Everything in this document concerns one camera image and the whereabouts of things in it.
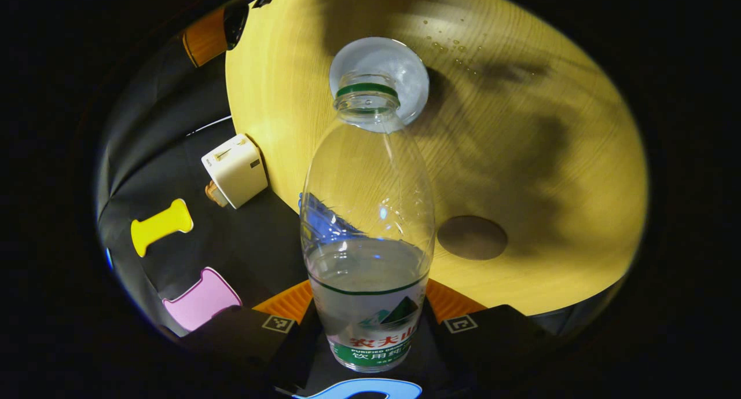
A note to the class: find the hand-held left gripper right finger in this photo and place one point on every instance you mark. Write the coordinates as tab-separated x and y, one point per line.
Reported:
498	341

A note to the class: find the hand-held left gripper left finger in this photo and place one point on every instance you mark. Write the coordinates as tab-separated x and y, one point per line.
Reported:
243	341

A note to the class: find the clear plastic water bottle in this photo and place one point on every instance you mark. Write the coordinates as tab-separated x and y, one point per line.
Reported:
370	213

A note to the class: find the white toaster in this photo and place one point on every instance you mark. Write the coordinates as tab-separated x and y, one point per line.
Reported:
237	170

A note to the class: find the toasted bread slice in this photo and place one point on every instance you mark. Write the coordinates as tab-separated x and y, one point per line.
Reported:
215	194

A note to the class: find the blue towel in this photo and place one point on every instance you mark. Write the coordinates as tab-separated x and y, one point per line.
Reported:
300	202

